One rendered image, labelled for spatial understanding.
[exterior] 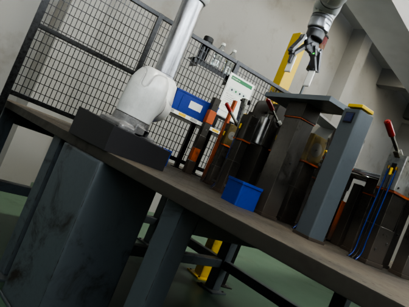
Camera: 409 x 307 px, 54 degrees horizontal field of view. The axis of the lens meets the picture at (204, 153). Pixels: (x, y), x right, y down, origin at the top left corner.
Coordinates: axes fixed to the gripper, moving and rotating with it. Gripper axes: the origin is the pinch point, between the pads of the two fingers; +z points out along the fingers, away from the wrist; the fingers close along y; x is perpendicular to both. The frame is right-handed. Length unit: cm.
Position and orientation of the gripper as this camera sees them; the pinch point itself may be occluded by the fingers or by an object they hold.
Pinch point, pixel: (297, 76)
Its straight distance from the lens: 170.9
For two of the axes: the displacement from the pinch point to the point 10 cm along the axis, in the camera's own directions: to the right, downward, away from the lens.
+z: -3.9, 9.2, -0.3
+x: -5.9, -2.3, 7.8
